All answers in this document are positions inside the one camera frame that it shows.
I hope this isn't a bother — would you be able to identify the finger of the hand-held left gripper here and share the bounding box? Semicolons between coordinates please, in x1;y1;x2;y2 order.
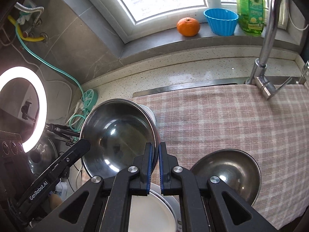
52;139;91;175

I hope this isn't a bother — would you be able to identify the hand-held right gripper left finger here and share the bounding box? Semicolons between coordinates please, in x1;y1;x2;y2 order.
31;142;155;232

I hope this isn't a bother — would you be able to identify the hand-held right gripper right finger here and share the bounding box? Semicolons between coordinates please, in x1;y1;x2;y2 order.
158;142;278;232

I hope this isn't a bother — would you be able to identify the large steel bowl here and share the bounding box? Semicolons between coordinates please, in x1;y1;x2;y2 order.
79;98;160;178

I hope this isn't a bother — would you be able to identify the beige lumpy root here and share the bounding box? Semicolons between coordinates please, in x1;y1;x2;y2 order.
48;193;63;209

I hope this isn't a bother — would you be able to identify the glass pot lid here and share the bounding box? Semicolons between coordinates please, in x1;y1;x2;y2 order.
28;138;59;174

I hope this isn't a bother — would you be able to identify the small white floral plate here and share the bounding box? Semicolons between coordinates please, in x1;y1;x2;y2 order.
128;182;177;232

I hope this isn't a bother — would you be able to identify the black device with knobs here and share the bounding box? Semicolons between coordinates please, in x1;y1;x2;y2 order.
0;130;27;165

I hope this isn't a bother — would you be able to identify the teal power strip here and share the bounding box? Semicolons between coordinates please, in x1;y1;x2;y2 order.
81;89;99;113

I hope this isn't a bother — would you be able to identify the black phone clamp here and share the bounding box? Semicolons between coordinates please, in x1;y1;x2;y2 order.
20;100;40;122

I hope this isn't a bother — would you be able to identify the small steel bowl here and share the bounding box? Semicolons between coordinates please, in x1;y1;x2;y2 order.
191;148;262;206

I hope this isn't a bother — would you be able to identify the pink plaid cloth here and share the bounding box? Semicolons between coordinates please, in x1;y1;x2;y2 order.
132;82;309;230

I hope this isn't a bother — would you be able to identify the orange fruit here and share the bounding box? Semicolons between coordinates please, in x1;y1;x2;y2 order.
177;17;201;37

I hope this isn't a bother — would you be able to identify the chrome faucet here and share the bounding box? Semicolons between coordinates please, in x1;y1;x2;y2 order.
245;0;294;101

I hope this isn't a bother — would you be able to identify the blue fluted silicone cup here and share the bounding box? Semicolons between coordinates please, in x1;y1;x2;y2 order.
203;8;239;36

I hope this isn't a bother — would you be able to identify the steel sink knob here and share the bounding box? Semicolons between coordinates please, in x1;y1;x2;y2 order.
299;61;309;86

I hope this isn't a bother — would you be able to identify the green detergent bottle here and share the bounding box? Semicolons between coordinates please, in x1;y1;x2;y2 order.
235;0;266;37

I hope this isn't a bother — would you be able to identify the mint power cable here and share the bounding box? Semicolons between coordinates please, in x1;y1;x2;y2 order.
65;106;90;141

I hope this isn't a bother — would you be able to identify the white ring light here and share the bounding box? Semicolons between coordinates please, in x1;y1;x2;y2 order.
0;66;47;153

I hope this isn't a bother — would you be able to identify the teal hose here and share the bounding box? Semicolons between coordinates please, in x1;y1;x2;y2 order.
15;22;85;102

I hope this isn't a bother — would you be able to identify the yellow hose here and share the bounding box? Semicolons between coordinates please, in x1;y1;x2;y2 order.
7;15;45;42

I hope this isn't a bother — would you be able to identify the flexible metal hose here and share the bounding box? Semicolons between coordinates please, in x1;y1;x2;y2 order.
15;2;45;29

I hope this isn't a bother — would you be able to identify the white cord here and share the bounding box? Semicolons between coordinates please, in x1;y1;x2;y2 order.
288;7;309;31

